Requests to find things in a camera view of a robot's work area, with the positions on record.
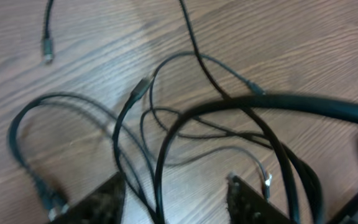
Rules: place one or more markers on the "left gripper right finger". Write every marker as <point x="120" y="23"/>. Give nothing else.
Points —
<point x="246" y="206"/>

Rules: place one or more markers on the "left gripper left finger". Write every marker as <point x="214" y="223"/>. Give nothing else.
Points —
<point x="105" y="205"/>

